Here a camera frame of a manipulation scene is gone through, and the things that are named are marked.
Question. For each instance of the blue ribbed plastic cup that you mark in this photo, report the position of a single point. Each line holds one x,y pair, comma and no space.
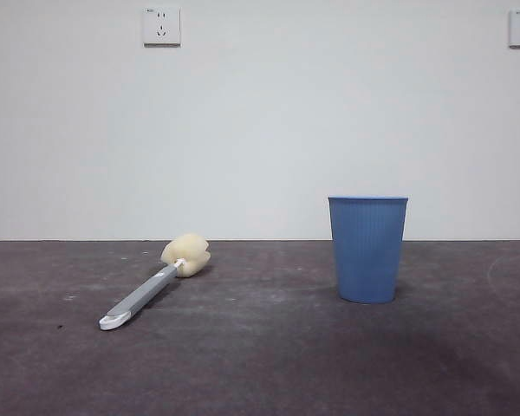
367,251

